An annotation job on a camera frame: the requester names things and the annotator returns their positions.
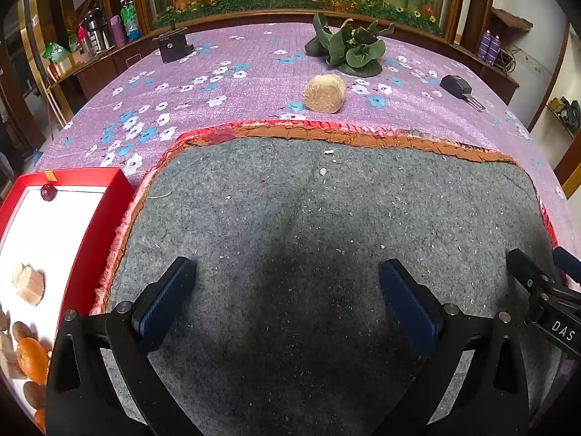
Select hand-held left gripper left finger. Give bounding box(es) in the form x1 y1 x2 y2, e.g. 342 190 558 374
45 257 198 436

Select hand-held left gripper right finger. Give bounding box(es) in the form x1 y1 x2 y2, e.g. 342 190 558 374
379 258 529 436

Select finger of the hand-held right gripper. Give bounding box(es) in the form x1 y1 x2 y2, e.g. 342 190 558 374
551 246 581 291
506 247 564 323

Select red box with white lining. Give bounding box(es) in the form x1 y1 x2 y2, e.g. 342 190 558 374
0 167 137 434

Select beige cut chunk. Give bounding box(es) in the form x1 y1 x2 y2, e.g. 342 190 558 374
0 331 23 380
11 262 46 306

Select black tool on shelf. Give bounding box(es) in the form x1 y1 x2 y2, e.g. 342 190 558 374
547 95 581 128

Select grey felt mat red trim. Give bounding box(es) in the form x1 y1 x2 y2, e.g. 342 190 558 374
91 120 575 436

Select black key fob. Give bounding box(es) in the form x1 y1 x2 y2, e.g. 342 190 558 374
439 74 486 113

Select purple floral tablecloth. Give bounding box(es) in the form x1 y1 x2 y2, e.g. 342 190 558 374
34 22 573 205

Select beige fibre roll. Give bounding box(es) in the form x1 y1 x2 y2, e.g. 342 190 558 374
302 74 346 114

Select black cylindrical device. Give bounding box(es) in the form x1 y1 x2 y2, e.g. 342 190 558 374
152 25 195 63

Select patterned cardboard box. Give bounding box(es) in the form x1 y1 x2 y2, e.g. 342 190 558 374
48 50 89 78

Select green leafy vegetable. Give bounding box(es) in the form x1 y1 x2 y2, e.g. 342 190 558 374
304 13 395 78

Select green bag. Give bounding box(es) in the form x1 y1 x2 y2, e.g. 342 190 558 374
43 42 73 64

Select purple cup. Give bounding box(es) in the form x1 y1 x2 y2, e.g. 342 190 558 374
109 15 127 47

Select steel thermos jug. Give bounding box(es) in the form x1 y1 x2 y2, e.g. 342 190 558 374
84 8 114 55

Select green bottle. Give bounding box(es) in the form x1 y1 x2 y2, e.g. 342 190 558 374
120 0 141 43

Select coiled cable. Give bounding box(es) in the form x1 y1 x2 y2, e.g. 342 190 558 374
499 45 523 73

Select brown wall shelf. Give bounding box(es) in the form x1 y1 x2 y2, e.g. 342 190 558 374
492 7 533 32

